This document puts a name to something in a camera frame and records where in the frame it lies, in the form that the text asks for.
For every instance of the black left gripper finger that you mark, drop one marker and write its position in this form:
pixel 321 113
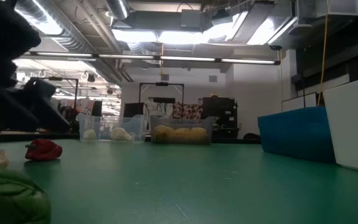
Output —
pixel 48 109

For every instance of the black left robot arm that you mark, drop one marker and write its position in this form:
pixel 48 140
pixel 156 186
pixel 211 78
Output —
pixel 2 37

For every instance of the small red bell pepper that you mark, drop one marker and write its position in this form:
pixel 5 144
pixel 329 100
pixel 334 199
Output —
pixel 43 150

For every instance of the black monitor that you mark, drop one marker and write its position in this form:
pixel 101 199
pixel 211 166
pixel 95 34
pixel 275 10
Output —
pixel 97 108

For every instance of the clear plastic bin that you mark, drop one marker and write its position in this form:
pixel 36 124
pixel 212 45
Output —
pixel 135 124

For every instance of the small green vegetable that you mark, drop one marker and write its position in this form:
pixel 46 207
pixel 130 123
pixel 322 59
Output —
pixel 8 196

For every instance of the white cloth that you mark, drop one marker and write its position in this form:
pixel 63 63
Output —
pixel 157 109

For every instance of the black garment rack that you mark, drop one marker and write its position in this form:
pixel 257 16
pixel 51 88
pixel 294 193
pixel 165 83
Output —
pixel 162 84

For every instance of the grey translucent bin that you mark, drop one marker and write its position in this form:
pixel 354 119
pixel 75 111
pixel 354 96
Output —
pixel 182 119

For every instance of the brown patterned cloth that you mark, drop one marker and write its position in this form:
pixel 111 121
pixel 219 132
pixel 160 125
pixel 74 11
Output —
pixel 186 111

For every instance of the long tube light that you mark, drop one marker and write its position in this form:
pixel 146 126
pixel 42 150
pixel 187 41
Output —
pixel 185 58

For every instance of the green table mat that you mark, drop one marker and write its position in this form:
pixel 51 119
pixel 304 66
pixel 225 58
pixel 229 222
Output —
pixel 197 186

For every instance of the black cabinet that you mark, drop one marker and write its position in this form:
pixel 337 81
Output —
pixel 219 115

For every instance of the blue plastic bin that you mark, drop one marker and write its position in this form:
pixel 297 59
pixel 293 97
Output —
pixel 297 133

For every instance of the white plastic bin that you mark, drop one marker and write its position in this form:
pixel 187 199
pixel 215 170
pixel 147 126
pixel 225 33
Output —
pixel 353 124

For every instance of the silver ventilation duct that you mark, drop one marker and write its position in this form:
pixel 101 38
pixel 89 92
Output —
pixel 73 37

